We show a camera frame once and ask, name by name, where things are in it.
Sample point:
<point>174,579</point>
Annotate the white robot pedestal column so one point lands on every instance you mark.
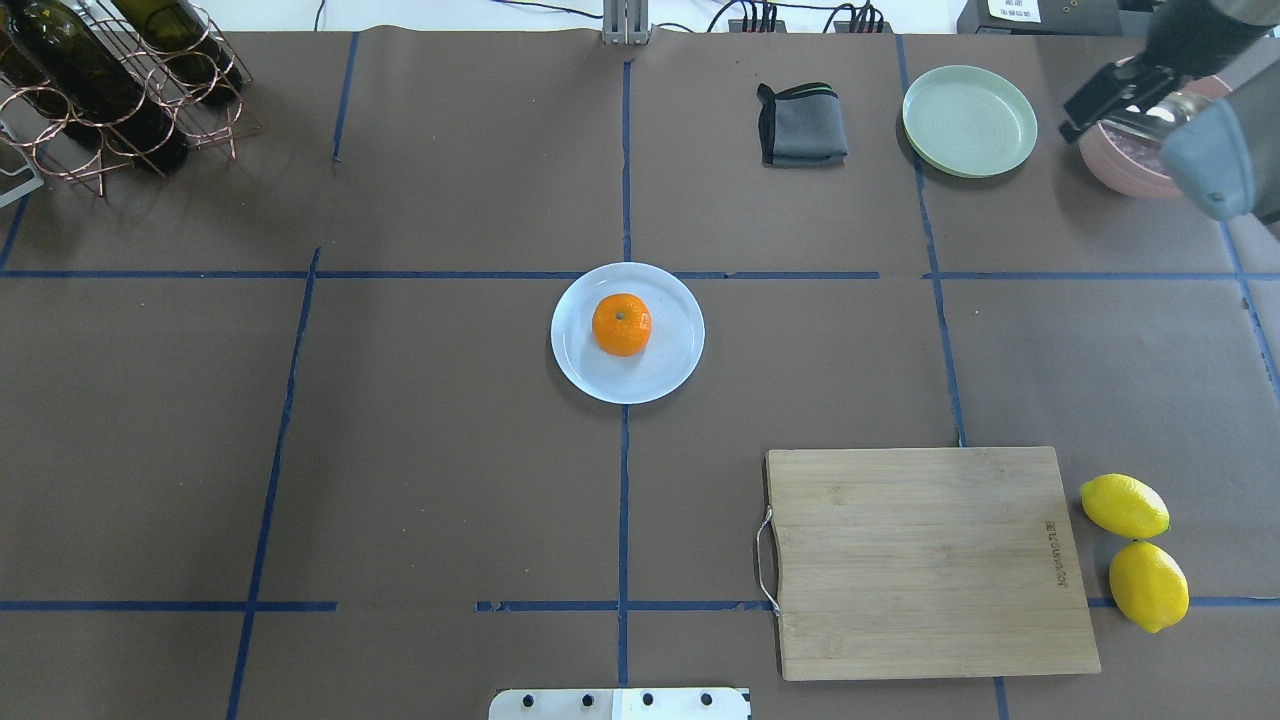
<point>623,703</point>

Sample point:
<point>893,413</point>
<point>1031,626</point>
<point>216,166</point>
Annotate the black desktop box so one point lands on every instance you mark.
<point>1075,18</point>

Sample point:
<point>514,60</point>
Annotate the black orange power strip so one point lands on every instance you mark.
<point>767,17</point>

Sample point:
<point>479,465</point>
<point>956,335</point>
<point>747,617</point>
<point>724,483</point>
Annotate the dark wine bottle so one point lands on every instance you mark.
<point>97,84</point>
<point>16,69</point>
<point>191,52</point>

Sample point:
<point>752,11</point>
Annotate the copper wire bottle rack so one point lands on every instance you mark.
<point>44,132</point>

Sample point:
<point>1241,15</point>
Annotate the pink bowl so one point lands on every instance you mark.
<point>1126,164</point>

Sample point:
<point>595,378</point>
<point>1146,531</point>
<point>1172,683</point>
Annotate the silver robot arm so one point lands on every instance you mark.
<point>1226,158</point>

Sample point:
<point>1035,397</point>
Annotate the yellow lemon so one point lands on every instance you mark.
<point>1148,586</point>
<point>1125,506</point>

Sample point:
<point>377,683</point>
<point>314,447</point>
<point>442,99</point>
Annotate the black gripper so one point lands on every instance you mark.
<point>1195,37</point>

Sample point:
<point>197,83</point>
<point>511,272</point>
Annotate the rear dark wine bottle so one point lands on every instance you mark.
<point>16,69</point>

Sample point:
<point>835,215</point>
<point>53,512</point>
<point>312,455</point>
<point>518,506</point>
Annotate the folded dark grey cloth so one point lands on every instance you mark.
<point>802,126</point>

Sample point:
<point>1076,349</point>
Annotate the right yellow lemon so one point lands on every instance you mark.
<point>1148,586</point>

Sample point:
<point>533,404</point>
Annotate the bamboo cutting board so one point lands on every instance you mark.
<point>925,563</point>

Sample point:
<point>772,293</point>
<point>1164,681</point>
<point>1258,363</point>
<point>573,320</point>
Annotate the light green plate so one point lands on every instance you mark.
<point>969,122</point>

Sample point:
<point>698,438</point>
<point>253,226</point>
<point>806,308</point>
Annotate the front dark wine bottle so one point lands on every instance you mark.
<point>97,84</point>

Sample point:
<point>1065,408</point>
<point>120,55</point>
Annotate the metal scoop spoon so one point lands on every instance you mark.
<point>1157,123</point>

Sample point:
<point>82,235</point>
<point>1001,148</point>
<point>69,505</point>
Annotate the orange fruit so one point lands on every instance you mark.
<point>622,325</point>

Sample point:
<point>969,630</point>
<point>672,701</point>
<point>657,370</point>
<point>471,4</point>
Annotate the aluminium frame post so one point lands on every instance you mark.
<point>626,22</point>

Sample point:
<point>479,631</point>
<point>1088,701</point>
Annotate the left yellow lemon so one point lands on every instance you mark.
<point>1125,506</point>

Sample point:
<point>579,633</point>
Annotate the light blue plate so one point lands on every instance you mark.
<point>669,358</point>

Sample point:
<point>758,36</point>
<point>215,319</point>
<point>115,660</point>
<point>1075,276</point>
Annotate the middle dark wine bottle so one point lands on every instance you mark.
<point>191,52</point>

